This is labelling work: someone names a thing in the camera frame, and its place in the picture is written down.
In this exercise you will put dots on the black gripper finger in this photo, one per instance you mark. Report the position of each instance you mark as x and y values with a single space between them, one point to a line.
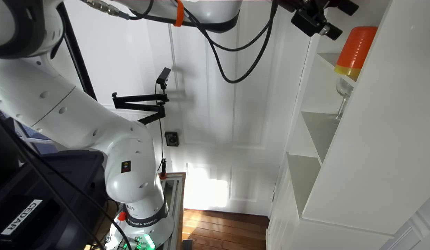
333 32
348 7

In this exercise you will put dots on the black equipment case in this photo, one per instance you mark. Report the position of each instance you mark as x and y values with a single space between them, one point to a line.
63 175

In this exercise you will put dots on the green plastic item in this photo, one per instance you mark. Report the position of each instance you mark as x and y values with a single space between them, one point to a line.
143 243

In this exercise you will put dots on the white printed label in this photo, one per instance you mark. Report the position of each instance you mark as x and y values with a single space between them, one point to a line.
21 217

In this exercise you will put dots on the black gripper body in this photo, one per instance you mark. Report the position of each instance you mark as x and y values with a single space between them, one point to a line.
312 18

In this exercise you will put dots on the white shelf cabinet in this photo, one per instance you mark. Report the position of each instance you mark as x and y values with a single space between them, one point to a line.
376 139

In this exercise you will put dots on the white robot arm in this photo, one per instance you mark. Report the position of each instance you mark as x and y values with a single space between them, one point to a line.
63 106

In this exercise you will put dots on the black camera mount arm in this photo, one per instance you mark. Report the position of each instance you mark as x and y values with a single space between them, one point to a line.
140 99

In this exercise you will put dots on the yellow plastic cup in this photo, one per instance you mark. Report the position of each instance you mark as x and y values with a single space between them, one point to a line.
347 73

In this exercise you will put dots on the small black camera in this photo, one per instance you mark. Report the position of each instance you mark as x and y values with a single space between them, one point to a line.
163 78

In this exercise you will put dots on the orange plastic cup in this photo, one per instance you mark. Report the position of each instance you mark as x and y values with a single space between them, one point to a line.
358 46

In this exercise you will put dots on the clear stemmed wine glass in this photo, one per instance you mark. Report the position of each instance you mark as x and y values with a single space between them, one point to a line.
343 91

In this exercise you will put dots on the black slanted pole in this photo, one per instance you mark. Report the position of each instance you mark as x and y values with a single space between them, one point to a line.
77 50

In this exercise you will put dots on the white panelled door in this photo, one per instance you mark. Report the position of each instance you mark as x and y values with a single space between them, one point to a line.
215 139

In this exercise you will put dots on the small black wall box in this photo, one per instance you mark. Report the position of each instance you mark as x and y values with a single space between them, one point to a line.
171 139

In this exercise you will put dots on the white metal table frame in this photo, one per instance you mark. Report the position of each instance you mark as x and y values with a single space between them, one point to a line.
178 209

